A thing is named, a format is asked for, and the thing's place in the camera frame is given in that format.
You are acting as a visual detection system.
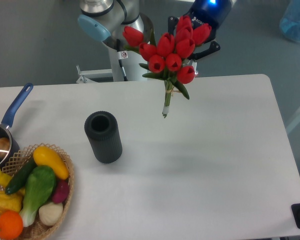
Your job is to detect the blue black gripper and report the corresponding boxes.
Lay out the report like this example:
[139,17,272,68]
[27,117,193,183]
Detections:
[167,0,236,61]

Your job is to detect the red tulip bouquet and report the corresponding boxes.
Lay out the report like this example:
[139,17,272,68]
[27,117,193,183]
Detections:
[122,15,213,118]

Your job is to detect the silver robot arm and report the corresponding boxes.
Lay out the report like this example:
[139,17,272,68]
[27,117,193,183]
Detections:
[77,0,235,83]

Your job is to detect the blue water bottle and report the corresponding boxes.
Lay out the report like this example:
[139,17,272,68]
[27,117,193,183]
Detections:
[279,0,300,43]

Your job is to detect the dark grey ribbed vase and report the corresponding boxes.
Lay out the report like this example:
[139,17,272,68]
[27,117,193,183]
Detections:
[84,111,123,164]

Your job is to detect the yellow squash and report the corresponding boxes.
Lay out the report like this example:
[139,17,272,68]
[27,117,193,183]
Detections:
[33,146,70,180]

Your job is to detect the purple red radish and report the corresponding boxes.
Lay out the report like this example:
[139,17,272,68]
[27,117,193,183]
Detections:
[51,180,70,204]

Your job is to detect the green bok choy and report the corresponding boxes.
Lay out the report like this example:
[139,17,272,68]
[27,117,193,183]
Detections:
[19,165,57,228]

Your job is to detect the dark green cucumber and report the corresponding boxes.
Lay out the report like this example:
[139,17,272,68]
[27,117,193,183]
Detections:
[5,157,37,195]

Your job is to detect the white garlic bulb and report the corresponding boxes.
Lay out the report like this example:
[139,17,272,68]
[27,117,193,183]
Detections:
[38,202,63,226]

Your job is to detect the small yellow gourd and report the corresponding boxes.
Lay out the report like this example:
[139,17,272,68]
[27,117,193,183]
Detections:
[0,169,13,191]

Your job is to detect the woven wicker basket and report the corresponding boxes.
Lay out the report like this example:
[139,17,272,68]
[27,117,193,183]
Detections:
[1,143,75,240]

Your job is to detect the yellow bell pepper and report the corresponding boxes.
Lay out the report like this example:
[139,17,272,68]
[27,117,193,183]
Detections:
[0,190,23,215]

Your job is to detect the orange fruit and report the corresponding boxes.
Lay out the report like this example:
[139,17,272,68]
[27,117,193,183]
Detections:
[0,210,24,240]

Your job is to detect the blue handled saucepan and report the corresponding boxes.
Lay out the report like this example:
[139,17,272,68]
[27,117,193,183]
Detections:
[0,83,34,168]

